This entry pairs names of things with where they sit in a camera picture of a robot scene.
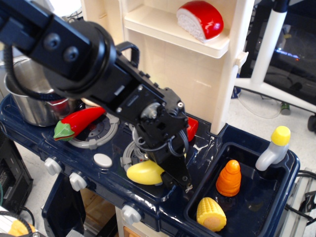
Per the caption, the yellow sponge piece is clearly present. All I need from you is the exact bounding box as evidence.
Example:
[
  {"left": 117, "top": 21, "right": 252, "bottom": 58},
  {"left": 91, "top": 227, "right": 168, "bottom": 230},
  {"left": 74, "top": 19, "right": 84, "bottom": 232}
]
[{"left": 8, "top": 220, "right": 29, "bottom": 237}]

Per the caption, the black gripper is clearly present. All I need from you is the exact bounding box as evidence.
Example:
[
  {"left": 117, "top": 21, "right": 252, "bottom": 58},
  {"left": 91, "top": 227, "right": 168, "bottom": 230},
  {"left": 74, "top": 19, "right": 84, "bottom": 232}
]
[{"left": 106, "top": 61, "right": 193, "bottom": 193}]

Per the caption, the red toy ketchup bottle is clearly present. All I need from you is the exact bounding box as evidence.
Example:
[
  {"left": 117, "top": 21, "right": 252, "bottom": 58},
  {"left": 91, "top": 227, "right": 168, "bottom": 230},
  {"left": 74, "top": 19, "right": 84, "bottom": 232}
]
[{"left": 187, "top": 117, "right": 198, "bottom": 142}]

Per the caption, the white stand frame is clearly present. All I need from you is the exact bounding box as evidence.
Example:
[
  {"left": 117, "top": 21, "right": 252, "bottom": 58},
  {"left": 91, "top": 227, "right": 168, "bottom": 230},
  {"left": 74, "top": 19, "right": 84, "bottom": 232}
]
[{"left": 235, "top": 0, "right": 316, "bottom": 113}]

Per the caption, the left grey stove burner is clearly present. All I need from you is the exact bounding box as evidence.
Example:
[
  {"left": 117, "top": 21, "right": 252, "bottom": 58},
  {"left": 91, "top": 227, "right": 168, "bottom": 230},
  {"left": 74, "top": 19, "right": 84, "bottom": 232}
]
[{"left": 69, "top": 114, "right": 120, "bottom": 150}]

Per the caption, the yellow toy corn cob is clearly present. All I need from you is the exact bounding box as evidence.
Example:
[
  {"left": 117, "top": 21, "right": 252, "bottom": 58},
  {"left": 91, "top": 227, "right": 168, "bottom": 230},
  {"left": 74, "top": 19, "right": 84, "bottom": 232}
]
[{"left": 196, "top": 197, "right": 227, "bottom": 232}]

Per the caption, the red toy chili pepper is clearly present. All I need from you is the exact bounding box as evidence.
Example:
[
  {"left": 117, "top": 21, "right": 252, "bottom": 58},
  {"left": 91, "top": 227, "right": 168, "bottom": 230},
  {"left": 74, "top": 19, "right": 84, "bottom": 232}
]
[{"left": 53, "top": 107, "right": 106, "bottom": 141}]

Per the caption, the right grey stove knob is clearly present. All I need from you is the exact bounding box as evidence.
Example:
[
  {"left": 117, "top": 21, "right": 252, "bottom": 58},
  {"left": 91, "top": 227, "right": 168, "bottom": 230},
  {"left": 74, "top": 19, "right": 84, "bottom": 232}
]
[{"left": 121, "top": 205, "right": 142, "bottom": 225}]

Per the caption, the yellow toy banana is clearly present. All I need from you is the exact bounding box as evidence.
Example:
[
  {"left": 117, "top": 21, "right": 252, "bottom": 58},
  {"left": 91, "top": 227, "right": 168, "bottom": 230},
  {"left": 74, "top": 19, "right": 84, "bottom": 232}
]
[{"left": 126, "top": 160, "right": 164, "bottom": 185}]

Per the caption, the middle grey stove knob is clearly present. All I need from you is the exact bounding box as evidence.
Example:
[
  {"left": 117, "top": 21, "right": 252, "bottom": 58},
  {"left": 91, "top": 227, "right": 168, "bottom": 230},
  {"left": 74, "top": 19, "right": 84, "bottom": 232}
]
[{"left": 69, "top": 172, "right": 87, "bottom": 192}]

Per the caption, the right grey stove burner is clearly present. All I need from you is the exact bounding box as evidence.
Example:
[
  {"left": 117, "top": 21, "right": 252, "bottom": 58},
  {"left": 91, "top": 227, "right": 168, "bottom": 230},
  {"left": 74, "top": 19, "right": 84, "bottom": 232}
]
[{"left": 120, "top": 142, "right": 148, "bottom": 171}]

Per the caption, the red toy cheese wedge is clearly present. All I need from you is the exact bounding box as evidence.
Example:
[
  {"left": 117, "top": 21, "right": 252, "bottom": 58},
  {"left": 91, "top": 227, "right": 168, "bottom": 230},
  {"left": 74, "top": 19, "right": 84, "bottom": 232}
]
[{"left": 176, "top": 0, "right": 224, "bottom": 43}]

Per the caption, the cream toy kitchen shelf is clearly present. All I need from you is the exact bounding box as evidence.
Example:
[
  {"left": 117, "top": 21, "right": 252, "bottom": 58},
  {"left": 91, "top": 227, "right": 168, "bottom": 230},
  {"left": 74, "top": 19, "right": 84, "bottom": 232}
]
[{"left": 81, "top": 0, "right": 254, "bottom": 135}]

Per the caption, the grey oval stove button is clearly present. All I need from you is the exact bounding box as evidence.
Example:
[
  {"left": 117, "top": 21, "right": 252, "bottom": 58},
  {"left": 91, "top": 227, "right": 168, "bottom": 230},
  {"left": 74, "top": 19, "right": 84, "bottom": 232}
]
[{"left": 93, "top": 153, "right": 113, "bottom": 168}]

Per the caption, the grey stove knob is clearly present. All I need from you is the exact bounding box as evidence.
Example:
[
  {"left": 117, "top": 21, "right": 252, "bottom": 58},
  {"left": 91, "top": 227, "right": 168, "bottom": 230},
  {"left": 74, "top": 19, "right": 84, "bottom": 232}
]
[
  {"left": 121, "top": 205, "right": 142, "bottom": 225},
  {"left": 69, "top": 172, "right": 87, "bottom": 192},
  {"left": 44, "top": 158, "right": 62, "bottom": 176}
]

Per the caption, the stainless steel pot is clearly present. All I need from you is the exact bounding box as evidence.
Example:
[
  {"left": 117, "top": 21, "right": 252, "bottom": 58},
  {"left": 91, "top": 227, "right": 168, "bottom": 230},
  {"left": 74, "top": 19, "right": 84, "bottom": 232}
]
[{"left": 4, "top": 59, "right": 77, "bottom": 126}]

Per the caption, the grey stove burner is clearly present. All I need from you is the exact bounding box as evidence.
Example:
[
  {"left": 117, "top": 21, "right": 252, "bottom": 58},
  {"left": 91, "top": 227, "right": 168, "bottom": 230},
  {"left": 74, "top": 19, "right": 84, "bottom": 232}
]
[
  {"left": 120, "top": 142, "right": 148, "bottom": 171},
  {"left": 69, "top": 114, "right": 120, "bottom": 150}
]

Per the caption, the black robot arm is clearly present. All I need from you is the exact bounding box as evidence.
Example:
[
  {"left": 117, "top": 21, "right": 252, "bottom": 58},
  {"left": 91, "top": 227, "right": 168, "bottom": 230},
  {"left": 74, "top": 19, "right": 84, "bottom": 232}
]
[{"left": 0, "top": 0, "right": 192, "bottom": 191}]

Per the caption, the orange toy carrot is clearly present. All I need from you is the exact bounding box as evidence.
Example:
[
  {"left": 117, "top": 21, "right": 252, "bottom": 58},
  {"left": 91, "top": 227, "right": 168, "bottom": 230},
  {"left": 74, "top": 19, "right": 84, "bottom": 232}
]
[{"left": 216, "top": 159, "right": 241, "bottom": 197}]

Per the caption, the left grey stove knob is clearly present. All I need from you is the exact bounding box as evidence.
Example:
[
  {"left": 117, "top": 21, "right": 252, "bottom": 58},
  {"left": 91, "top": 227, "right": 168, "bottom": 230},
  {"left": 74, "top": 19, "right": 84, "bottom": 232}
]
[{"left": 44, "top": 158, "right": 62, "bottom": 176}]

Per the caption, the black computer case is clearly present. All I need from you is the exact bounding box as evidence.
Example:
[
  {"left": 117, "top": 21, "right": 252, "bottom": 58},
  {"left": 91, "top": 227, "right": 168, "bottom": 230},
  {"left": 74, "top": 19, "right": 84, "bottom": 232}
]
[{"left": 0, "top": 133, "right": 33, "bottom": 214}]

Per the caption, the grey yellow toy faucet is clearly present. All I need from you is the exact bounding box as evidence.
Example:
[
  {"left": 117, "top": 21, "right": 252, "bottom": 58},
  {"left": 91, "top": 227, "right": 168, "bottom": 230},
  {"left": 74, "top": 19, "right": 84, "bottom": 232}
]
[{"left": 255, "top": 126, "right": 291, "bottom": 171}]

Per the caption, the navy toy kitchen counter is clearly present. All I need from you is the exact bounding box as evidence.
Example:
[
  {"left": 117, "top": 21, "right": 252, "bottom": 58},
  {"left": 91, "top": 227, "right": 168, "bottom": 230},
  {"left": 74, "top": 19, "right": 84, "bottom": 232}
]
[{"left": 0, "top": 95, "right": 300, "bottom": 237}]

